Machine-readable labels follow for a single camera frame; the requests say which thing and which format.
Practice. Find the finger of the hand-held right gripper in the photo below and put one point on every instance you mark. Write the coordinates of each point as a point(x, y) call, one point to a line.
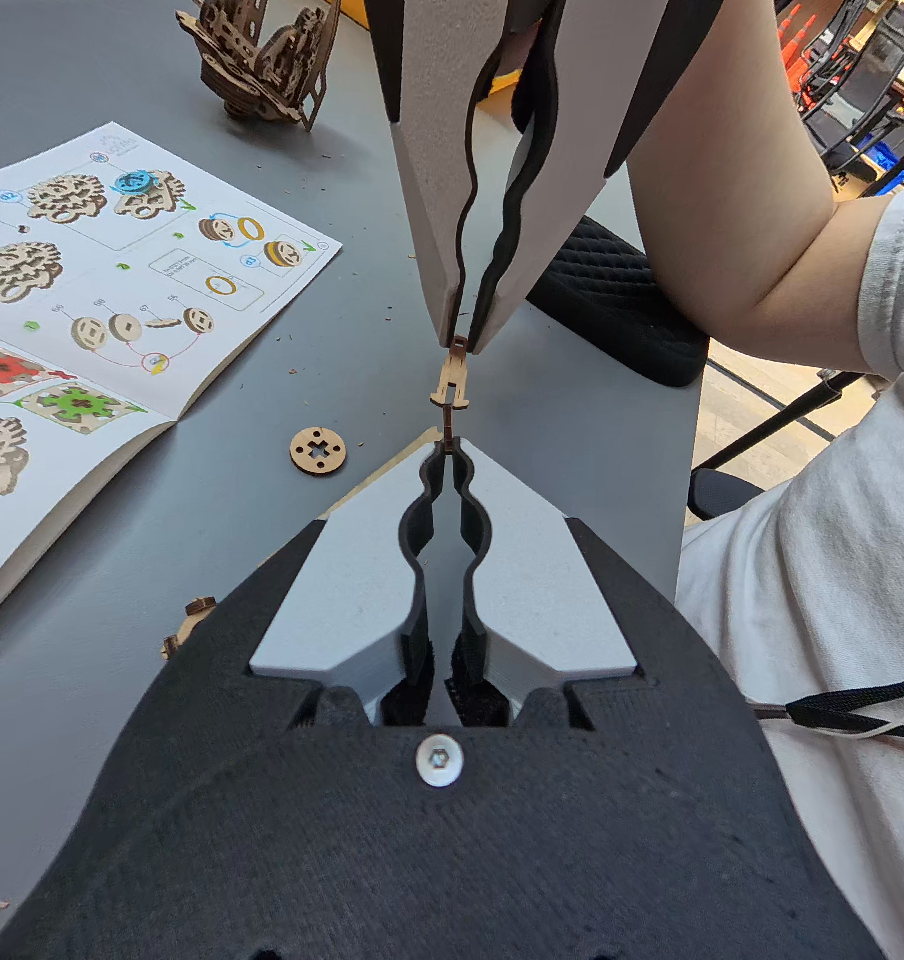
point(587, 112)
point(429, 150)

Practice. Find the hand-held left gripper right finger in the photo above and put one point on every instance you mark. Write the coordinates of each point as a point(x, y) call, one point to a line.
point(557, 600)

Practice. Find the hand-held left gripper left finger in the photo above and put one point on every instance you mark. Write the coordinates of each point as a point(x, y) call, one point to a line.
point(332, 600)

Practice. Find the slim wooden puzzle piece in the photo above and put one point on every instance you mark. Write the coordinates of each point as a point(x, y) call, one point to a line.
point(377, 472)

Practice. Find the small wooden peg piece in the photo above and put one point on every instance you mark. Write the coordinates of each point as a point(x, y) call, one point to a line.
point(452, 375)

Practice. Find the person's right forearm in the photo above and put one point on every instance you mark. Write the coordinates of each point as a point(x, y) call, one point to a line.
point(722, 187)

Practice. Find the orange traffic cone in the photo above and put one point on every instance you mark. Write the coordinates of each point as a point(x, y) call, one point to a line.
point(795, 52)

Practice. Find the round wooden disc with cross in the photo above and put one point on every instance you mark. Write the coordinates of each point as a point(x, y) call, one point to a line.
point(317, 450)

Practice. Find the wooden mechanical model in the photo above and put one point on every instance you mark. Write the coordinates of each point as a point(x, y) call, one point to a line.
point(264, 60)

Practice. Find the black padded wrist rest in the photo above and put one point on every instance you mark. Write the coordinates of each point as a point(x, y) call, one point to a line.
point(617, 300)

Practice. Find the assembly instruction booklet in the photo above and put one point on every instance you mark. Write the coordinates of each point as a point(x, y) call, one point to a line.
point(84, 375)

